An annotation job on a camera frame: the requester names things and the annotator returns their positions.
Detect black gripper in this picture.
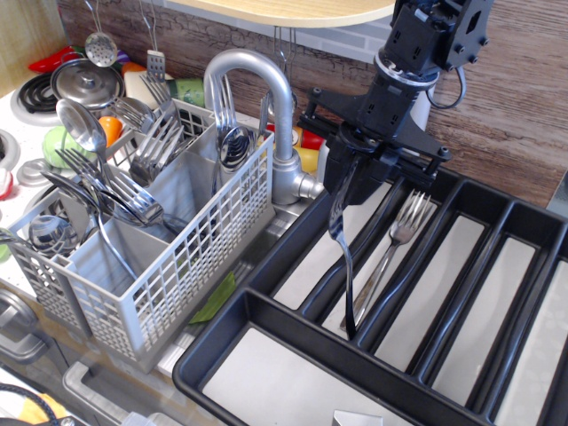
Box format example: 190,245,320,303
298,67,451,205

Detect silver fork carried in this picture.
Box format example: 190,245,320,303
328,158,359,340

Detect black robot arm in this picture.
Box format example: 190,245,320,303
299,1,493,205

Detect silver fork in tray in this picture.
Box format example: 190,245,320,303
343,190,432,337

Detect tall silver fork in basket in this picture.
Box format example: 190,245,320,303
211,75,236,195

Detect black cutlery tray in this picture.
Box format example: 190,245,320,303
173,170,567,425

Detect silver fork cluster middle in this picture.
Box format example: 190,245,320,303
130,114,189,187

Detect silver fork back left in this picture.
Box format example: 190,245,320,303
109,97,155,133

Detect silver forks lying across basket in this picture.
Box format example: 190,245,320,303
42,150,187,280

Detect grey plastic cutlery basket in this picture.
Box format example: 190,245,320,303
12,102,274,372

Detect red yellow toy bottle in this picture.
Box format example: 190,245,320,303
291,126,325,152

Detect silver toy faucet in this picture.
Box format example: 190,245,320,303
204,49,324,205

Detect silver knife behind faucet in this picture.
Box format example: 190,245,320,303
258,91,272,140

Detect silver spoon bowl by faucet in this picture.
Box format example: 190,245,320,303
219,126,253,172

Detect green toy can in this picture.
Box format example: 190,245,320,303
166,78,205,107

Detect green leaf toy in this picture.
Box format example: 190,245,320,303
188,272,237,325

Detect hanging silver spatula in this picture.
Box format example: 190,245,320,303
139,1,166,83

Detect orange toy fruit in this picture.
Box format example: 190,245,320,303
99,116,122,147

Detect large silver spoon upright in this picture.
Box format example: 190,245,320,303
56,99,112,184

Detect hanging silver skimmer ladle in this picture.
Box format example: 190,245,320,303
84,0,118,67

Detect steel toy pot with lid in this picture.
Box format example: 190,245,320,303
50,59,125,111

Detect green toy fruit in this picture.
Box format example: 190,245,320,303
42,126,97,169

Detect silver spoon front left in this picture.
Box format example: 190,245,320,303
28,215,79,256

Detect red toy pepper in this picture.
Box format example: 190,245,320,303
28,46,79,74

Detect black stove burner coil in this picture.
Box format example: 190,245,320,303
18,73,58,114

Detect silver round knob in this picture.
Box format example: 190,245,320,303
17,159,53,187

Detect white shelf post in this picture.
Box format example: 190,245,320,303
410,85,436,130

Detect hanging wire utensil handle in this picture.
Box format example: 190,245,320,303
272,27,296,82

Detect grey oven door handle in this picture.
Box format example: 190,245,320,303
62,361,130,425

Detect black cable bottom left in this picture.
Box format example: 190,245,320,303
0,383,63,426

